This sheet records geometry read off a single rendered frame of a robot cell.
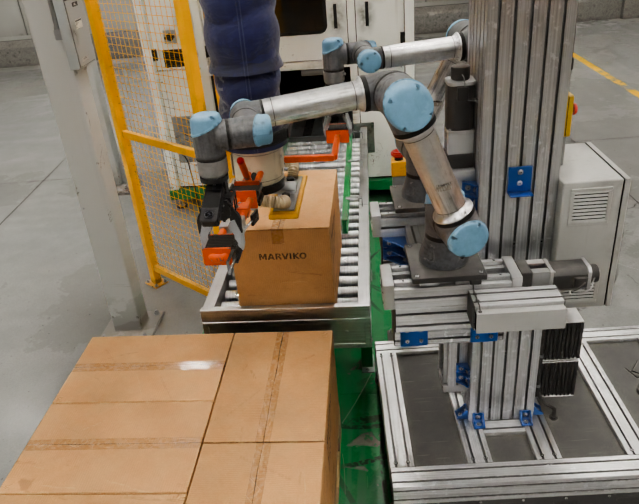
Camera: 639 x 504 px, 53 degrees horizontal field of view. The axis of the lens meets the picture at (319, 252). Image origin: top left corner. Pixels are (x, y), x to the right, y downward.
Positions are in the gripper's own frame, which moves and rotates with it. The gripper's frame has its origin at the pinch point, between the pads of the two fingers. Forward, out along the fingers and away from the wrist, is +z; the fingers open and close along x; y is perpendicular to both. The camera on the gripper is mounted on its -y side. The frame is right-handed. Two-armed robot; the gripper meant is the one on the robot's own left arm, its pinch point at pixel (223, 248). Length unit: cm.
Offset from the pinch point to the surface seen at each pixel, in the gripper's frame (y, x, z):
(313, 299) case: 75, -11, 65
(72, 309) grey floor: 162, 150, 128
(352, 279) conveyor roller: 102, -25, 73
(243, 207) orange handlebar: 22.7, -0.9, -1.2
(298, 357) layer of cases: 46, -7, 73
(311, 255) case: 75, -12, 44
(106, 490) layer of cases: -17, 43, 73
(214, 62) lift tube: 53, 10, -36
